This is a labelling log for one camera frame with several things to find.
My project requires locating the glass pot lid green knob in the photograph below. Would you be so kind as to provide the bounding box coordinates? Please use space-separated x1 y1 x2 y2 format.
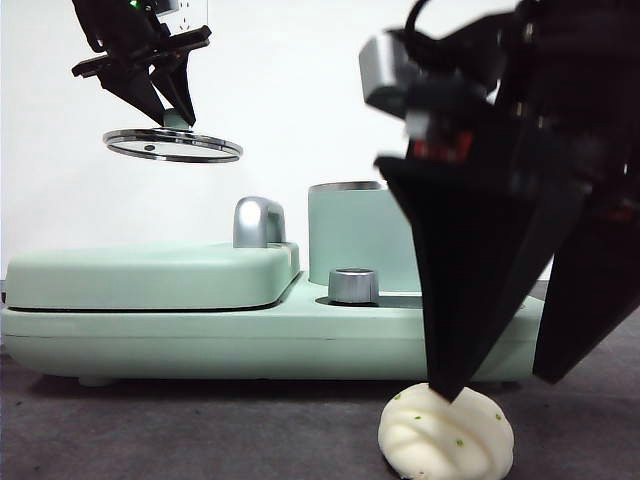
103 108 245 164

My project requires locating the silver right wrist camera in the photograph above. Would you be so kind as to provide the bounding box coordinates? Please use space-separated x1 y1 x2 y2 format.
358 33 426 114

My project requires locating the thin black camera cable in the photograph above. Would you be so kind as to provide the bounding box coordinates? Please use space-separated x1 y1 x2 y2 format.
403 0 436 41

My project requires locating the white wall socket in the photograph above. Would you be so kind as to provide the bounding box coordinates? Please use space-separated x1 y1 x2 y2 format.
158 0 210 37

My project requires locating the green breakfast machine base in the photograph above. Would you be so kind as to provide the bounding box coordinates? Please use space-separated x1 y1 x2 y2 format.
0 287 549 389

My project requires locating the silver control knob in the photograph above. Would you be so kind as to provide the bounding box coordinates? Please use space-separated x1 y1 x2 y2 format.
328 268 380 305

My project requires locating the twisted bun with green specks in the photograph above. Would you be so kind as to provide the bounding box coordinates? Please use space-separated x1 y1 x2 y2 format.
377 382 515 480

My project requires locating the green pot with handle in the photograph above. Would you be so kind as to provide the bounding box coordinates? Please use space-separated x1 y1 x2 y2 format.
307 180 424 294

